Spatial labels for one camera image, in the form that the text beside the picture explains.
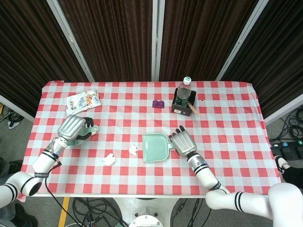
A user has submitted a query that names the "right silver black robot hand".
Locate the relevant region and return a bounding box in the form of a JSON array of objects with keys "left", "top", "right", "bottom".
[{"left": 167, "top": 125, "right": 198, "bottom": 157}]

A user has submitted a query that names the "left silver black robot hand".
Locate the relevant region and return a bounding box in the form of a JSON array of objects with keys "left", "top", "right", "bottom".
[{"left": 57, "top": 114, "right": 96, "bottom": 140}]

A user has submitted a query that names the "mint green hand brush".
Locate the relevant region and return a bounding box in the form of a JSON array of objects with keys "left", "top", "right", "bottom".
[{"left": 67, "top": 124, "right": 99, "bottom": 146}]

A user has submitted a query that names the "mint green dustpan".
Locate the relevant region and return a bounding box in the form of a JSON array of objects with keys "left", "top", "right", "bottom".
[{"left": 142, "top": 132, "right": 175, "bottom": 163}]

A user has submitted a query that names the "printed snack packet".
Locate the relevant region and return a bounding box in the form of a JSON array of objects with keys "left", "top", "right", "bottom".
[{"left": 64, "top": 88, "right": 102, "bottom": 118}]

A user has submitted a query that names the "black cardboard holder box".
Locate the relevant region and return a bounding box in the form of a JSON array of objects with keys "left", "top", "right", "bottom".
[{"left": 171, "top": 87, "right": 197, "bottom": 117}]

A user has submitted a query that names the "wooden stick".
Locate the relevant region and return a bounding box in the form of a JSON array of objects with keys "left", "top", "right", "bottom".
[{"left": 187, "top": 101, "right": 201, "bottom": 117}]

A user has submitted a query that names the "red white checkered tablecloth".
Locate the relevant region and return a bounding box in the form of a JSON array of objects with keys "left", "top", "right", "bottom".
[{"left": 18, "top": 80, "right": 282, "bottom": 199}]

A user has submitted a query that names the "purple toy block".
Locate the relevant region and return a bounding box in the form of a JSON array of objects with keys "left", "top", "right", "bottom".
[{"left": 152, "top": 99, "right": 166, "bottom": 109}]

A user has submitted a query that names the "clear plastic water bottle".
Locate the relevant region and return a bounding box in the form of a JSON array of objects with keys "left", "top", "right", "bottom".
[{"left": 175, "top": 76, "right": 192, "bottom": 108}]

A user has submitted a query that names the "yellow floor tape strip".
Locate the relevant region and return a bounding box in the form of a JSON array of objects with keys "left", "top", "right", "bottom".
[{"left": 58, "top": 197, "right": 71, "bottom": 227}]

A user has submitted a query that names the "dark brown curtain panel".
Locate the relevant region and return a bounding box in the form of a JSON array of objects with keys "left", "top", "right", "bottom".
[
  {"left": 0, "top": 0, "right": 89, "bottom": 117},
  {"left": 222, "top": 0, "right": 303, "bottom": 118},
  {"left": 159, "top": 0, "right": 261, "bottom": 81},
  {"left": 58, "top": 0, "right": 156, "bottom": 83}
]

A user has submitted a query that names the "black and white sneaker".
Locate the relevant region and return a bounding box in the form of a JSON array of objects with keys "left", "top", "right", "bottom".
[{"left": 274, "top": 155, "right": 294, "bottom": 177}]

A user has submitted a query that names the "black shoe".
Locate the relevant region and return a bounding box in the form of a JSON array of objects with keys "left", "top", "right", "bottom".
[{"left": 13, "top": 202, "right": 38, "bottom": 227}]

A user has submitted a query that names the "black power strip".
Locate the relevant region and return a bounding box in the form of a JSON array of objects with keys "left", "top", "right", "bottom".
[{"left": 269, "top": 139, "right": 303, "bottom": 155}]

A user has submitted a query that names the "aluminium partition bottom rail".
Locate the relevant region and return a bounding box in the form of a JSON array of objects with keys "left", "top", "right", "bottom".
[
  {"left": 264, "top": 93, "right": 303, "bottom": 125},
  {"left": 0, "top": 94, "right": 36, "bottom": 123}
]

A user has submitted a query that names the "black floor cable bundle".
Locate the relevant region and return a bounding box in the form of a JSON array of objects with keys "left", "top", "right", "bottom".
[
  {"left": 71, "top": 198, "right": 130, "bottom": 227},
  {"left": 0, "top": 104, "right": 24, "bottom": 130},
  {"left": 277, "top": 106, "right": 303, "bottom": 140},
  {"left": 171, "top": 198, "right": 211, "bottom": 227}
]

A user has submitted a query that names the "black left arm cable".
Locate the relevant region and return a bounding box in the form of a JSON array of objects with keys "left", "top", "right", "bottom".
[{"left": 44, "top": 160, "right": 81, "bottom": 227}]

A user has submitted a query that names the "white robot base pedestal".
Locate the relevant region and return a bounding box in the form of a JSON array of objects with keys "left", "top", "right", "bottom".
[{"left": 113, "top": 197, "right": 180, "bottom": 227}]

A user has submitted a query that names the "aluminium partition post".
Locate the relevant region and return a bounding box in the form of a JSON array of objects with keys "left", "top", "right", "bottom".
[
  {"left": 215, "top": 0, "right": 270, "bottom": 81},
  {"left": 151, "top": 0, "right": 166, "bottom": 82},
  {"left": 46, "top": 0, "right": 95, "bottom": 83}
]

